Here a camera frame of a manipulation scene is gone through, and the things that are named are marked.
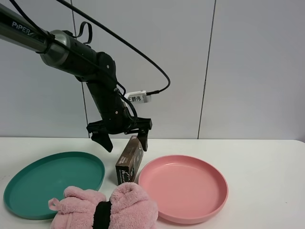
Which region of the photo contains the pink fluffy towel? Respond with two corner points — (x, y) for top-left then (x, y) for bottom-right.
(48, 182), (158, 229)

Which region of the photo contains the green round plate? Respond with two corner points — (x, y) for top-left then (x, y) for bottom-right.
(3, 151), (105, 220)

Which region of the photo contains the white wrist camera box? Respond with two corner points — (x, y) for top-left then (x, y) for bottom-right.
(124, 90), (151, 104)

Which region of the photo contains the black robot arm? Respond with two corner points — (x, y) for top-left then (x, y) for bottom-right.
(0, 1), (152, 152)

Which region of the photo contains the pink round plate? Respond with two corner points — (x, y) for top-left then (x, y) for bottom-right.
(138, 155), (228, 224)

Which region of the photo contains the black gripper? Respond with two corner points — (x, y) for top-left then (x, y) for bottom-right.
(86, 108), (152, 152)

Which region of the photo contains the brown coffee box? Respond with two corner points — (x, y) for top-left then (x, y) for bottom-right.
(115, 135), (144, 185)

